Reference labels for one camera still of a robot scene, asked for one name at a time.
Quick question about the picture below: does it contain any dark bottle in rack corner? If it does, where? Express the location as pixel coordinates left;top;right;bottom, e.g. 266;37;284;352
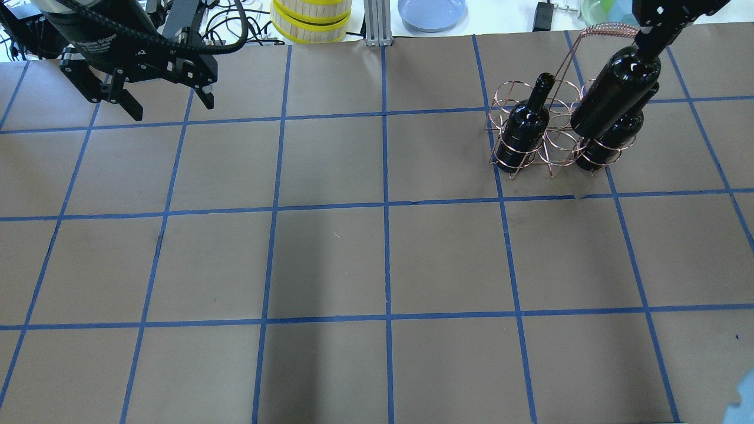
495;72;555;174

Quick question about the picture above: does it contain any blue plate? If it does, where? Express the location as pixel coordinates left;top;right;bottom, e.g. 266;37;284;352
398;1;468;33

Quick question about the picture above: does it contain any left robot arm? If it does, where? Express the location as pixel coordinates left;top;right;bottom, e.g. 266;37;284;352
34;1;218;121

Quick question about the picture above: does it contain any dark glass wine bottle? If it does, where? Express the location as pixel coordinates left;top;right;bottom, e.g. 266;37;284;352
570;45;662;138

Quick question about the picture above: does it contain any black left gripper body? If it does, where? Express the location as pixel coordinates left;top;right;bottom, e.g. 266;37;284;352
59;12;219;104

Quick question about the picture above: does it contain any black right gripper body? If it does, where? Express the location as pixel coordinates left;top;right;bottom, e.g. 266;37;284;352
631;1;729;28

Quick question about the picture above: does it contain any black power brick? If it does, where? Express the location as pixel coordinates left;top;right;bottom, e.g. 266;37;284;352
531;1;555;32

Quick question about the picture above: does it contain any green glass bowl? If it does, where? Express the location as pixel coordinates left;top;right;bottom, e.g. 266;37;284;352
581;1;637;26

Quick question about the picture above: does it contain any dark bottle in rack end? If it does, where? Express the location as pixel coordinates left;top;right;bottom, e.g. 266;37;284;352
574;82;660;173

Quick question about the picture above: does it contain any copper wire wine rack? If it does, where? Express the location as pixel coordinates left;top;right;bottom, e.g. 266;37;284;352
485;22;639;180

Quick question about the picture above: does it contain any aluminium frame post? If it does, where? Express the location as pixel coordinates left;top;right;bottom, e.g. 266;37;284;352
363;0;393;47

